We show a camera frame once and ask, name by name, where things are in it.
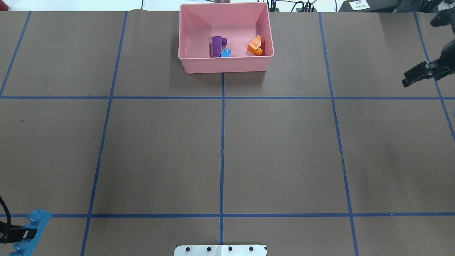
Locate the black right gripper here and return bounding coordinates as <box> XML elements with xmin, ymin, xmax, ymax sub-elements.
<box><xmin>402</xmin><ymin>40</ymin><xmax>455</xmax><ymax>88</ymax></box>

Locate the long blue toy block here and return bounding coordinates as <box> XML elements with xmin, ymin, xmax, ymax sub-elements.
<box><xmin>1</xmin><ymin>209</ymin><xmax>52</xmax><ymax>256</ymax></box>

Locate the orange sloped toy block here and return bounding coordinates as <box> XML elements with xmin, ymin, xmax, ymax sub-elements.
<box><xmin>247</xmin><ymin>35</ymin><xmax>264</xmax><ymax>56</ymax></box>

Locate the small blue toy block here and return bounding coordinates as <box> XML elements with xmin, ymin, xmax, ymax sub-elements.
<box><xmin>220</xmin><ymin>48</ymin><xmax>231</xmax><ymax>57</ymax></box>

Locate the purple sloped toy block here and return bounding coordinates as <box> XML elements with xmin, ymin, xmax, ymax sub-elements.
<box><xmin>210</xmin><ymin>36</ymin><xmax>228</xmax><ymax>57</ymax></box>

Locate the black box with label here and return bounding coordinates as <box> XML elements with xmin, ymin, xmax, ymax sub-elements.
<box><xmin>337</xmin><ymin>0</ymin><xmax>401</xmax><ymax>13</ymax></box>

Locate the pink plastic box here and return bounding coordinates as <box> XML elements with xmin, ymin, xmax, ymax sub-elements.
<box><xmin>178</xmin><ymin>2</ymin><xmax>274</xmax><ymax>74</ymax></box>

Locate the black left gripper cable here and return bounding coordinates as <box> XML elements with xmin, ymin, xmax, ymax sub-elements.
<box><xmin>0</xmin><ymin>196</ymin><xmax>11</xmax><ymax>228</ymax></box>

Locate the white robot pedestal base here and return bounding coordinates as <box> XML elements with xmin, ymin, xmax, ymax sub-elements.
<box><xmin>173</xmin><ymin>244</ymin><xmax>268</xmax><ymax>256</ymax></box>

